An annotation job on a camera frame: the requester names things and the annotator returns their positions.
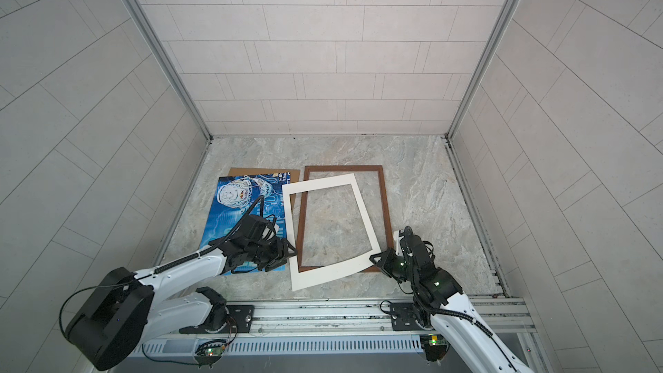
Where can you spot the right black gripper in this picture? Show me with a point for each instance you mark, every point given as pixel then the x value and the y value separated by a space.
pixel 384 260

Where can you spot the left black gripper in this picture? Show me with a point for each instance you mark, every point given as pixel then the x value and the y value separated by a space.
pixel 278 255

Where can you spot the blue poster photo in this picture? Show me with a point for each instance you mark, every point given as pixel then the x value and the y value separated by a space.
pixel 222 220

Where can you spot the brown wooden picture frame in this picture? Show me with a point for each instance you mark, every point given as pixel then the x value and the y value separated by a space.
pixel 330 228

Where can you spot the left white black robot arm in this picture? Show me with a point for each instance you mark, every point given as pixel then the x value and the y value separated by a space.
pixel 130 308

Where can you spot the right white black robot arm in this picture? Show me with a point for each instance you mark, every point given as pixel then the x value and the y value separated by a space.
pixel 441 306

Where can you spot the brown cardboard backing board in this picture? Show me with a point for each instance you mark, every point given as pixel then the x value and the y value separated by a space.
pixel 246 184

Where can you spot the right controller circuit board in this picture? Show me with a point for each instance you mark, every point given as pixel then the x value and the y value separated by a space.
pixel 434 347

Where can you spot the controller circuit board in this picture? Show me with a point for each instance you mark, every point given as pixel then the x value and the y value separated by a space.
pixel 434 347
pixel 210 352

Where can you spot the left controller circuit board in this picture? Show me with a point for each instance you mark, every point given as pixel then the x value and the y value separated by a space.
pixel 210 352

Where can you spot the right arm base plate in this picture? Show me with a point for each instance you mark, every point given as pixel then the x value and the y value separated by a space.
pixel 407 317

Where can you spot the aluminium mounting rail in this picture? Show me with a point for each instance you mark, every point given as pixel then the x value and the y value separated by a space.
pixel 290 318

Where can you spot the left corner aluminium post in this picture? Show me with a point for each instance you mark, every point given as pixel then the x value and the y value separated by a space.
pixel 159 52

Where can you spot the corner aluminium post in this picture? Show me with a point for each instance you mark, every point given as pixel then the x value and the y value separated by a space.
pixel 159 52
pixel 503 20

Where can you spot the right corner aluminium post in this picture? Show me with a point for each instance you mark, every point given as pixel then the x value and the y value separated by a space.
pixel 503 20

